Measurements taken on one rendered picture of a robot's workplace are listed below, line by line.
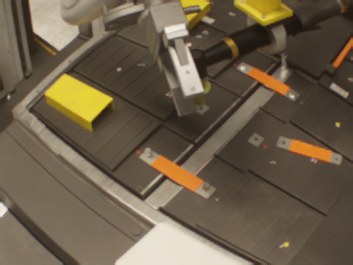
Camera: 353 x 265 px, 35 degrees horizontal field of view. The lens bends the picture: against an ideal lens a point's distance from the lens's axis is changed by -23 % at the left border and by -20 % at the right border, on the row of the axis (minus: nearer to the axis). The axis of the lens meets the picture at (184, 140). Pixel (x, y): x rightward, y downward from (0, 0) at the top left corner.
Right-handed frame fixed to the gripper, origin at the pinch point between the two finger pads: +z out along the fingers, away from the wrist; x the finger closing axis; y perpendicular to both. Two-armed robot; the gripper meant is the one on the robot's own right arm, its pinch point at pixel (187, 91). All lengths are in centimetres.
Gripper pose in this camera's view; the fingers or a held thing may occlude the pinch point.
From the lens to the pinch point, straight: 94.0
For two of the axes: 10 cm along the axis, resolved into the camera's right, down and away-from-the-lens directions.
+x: -0.8, 2.2, 9.7
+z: 3.0, 9.4, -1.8
